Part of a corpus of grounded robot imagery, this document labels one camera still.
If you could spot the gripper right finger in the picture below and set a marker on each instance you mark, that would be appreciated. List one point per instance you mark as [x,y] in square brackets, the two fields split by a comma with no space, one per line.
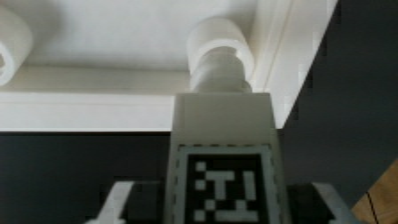
[337,208]

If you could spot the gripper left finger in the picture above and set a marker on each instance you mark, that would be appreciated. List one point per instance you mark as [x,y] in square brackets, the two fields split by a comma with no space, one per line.
[108,215]

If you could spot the white leg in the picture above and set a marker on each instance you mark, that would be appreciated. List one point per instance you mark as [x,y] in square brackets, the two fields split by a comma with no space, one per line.
[225,187]

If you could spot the white square tabletop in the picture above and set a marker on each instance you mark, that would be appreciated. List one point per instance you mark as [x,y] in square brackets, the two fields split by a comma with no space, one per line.
[94,57]

